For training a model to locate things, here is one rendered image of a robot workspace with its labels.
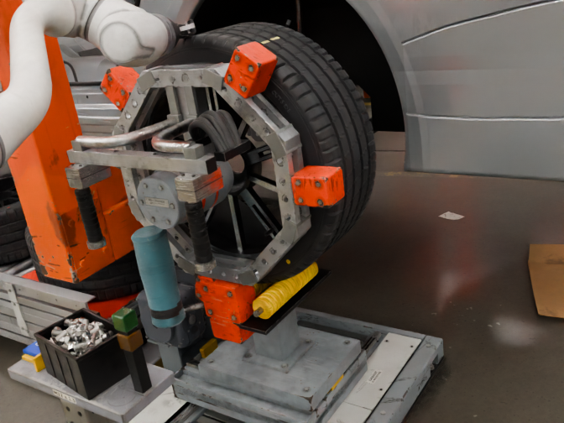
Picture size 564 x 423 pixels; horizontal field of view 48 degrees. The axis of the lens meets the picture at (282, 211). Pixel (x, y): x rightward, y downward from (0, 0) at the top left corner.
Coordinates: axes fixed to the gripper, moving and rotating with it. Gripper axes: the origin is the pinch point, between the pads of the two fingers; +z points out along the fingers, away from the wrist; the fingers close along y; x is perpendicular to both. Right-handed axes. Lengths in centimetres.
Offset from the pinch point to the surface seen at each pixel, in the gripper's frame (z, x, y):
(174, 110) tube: -11.2, -16.5, -5.3
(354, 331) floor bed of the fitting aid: 51, -114, 9
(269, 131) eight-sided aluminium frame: -21.1, -25.8, 17.4
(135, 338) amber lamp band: -37, -60, -22
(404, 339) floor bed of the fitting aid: 40, -115, 26
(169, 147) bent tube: -33.6, -21.7, -0.5
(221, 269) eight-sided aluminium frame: -9, -58, -8
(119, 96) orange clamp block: -3.5, -10.1, -20.7
